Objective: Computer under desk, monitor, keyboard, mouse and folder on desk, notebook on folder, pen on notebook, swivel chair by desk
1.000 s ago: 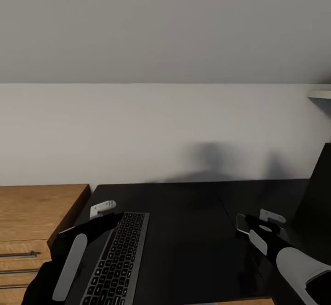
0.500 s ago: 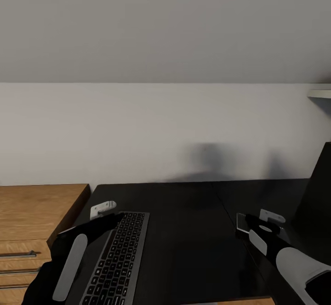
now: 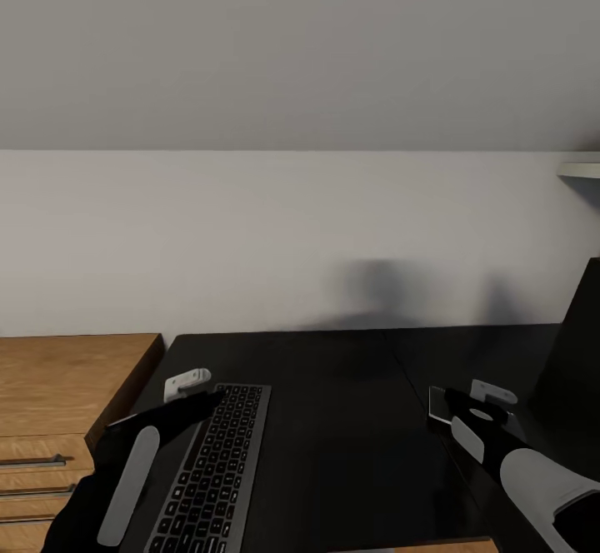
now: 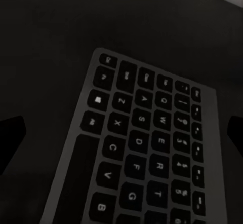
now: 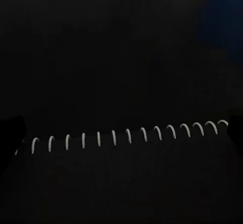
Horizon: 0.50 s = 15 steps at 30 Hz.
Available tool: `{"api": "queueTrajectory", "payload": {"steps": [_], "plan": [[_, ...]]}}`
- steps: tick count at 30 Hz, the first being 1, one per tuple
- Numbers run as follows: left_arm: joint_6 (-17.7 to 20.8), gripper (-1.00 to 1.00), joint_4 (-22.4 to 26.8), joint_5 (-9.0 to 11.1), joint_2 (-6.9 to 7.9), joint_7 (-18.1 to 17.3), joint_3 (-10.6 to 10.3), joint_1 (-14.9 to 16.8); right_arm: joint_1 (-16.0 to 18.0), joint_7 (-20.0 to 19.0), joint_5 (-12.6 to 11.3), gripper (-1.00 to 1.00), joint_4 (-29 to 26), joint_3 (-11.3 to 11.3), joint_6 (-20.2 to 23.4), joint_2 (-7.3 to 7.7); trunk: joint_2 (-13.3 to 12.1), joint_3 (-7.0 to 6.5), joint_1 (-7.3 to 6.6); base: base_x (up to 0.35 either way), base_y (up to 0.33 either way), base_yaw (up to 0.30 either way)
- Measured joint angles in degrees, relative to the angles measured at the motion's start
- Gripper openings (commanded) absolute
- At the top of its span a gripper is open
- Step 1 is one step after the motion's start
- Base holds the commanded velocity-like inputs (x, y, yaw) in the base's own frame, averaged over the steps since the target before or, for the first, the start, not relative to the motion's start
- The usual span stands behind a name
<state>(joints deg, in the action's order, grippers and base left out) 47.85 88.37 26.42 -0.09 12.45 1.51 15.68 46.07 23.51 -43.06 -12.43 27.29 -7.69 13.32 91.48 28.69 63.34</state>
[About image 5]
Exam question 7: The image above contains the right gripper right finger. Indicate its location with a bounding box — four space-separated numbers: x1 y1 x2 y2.
227 115 243 156

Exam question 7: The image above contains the notebook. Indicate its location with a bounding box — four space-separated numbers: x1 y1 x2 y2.
0 120 243 224

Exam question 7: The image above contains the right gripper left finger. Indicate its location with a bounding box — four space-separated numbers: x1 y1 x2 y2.
0 116 26 176

